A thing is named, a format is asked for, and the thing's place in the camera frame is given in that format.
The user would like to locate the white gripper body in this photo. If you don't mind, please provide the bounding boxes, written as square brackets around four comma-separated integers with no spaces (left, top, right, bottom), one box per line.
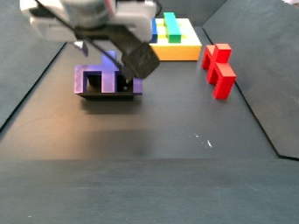
[19,0,157,42]

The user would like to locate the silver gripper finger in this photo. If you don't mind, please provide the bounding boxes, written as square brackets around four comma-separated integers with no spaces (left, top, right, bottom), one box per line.
[73,41,90,56]

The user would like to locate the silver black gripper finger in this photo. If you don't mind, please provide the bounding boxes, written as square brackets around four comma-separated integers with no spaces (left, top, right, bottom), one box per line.
[121,66,135,81]

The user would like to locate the purple E-shaped block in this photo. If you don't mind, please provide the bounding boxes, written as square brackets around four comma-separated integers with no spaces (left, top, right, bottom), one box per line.
[75,55,143,95]

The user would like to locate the black L-shaped fixture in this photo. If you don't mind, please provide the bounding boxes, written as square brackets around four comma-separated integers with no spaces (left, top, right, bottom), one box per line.
[75,73,137,100]

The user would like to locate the yellow slotted board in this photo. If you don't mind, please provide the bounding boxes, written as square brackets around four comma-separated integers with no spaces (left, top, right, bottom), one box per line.
[151,18,202,61]

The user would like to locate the blue bar block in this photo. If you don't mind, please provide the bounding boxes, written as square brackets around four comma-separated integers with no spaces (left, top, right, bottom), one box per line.
[151,18,158,43]

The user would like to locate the green bar block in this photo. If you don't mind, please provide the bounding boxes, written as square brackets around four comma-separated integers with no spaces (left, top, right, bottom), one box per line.
[163,12,182,44]

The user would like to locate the red E-shaped block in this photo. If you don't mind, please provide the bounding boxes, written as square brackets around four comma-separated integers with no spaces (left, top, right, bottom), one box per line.
[202,44,237,100]

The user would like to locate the black camera cable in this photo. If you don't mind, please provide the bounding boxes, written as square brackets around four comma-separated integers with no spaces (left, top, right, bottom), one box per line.
[34,0,130,80]

